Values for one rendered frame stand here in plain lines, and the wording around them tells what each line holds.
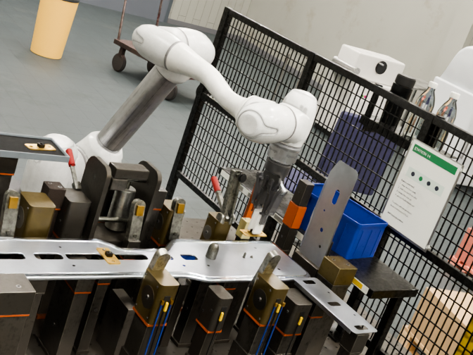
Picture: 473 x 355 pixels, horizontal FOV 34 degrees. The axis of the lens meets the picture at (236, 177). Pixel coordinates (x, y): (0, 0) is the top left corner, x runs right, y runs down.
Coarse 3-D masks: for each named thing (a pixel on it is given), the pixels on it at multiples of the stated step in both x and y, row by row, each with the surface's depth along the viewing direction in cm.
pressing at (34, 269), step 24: (0, 240) 196; (24, 240) 200; (48, 240) 204; (72, 240) 209; (96, 240) 213; (192, 240) 235; (216, 240) 241; (240, 240) 247; (0, 264) 185; (24, 264) 189; (48, 264) 193; (72, 264) 197; (96, 264) 201; (120, 264) 206; (144, 264) 210; (168, 264) 215; (192, 264) 220; (216, 264) 225; (240, 264) 231; (288, 264) 243
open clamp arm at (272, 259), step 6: (270, 252) 217; (276, 252) 217; (270, 258) 216; (276, 258) 217; (264, 264) 218; (270, 264) 217; (276, 264) 219; (258, 270) 219; (264, 270) 218; (270, 270) 219; (252, 282) 221
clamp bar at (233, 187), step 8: (232, 176) 241; (240, 176) 239; (232, 184) 241; (240, 184) 243; (232, 192) 243; (224, 200) 243; (232, 200) 244; (224, 208) 243; (232, 208) 244; (224, 216) 243; (232, 216) 245
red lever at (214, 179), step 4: (212, 180) 250; (216, 180) 250; (212, 184) 250; (216, 184) 249; (216, 188) 248; (216, 192) 248; (220, 192) 248; (216, 196) 248; (220, 196) 248; (220, 200) 247; (220, 204) 246; (220, 208) 246; (228, 216) 245
